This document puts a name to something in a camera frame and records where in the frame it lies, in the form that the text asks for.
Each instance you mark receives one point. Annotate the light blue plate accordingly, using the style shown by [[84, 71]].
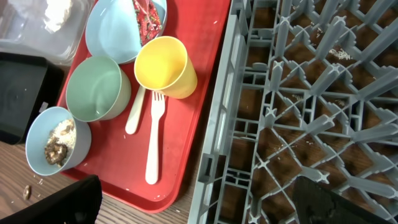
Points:
[[112, 29]]

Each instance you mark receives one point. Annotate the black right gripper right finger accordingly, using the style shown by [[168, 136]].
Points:
[[317, 205]]

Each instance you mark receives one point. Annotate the food scraps with rice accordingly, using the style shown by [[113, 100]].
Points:
[[61, 142]]

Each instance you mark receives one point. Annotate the cream plastic fork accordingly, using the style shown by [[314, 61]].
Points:
[[157, 111]]

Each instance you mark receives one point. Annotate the white napkin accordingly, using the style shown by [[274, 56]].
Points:
[[56, 14]]

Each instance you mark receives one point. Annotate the red plastic tray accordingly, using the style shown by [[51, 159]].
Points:
[[119, 159]]

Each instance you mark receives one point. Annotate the clear plastic bin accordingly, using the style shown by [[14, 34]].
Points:
[[23, 30]]

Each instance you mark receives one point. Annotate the cream plastic spoon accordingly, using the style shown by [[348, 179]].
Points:
[[135, 113]]

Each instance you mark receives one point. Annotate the red snack wrapper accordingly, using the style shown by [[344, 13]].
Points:
[[148, 20]]

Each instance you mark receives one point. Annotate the grey dishwasher rack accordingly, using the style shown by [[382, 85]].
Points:
[[304, 88]]

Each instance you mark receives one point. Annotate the brown food crumb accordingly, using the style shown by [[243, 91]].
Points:
[[27, 192]]

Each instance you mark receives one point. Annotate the black waste tray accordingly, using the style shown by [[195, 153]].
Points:
[[29, 85]]

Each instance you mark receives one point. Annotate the green bowl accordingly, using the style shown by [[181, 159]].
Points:
[[98, 90]]

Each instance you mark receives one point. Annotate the yellow plastic cup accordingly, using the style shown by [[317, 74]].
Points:
[[164, 66]]

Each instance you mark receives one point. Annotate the light blue bowl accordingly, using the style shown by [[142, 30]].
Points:
[[39, 134]]

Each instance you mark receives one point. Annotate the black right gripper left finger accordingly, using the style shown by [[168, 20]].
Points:
[[78, 203]]

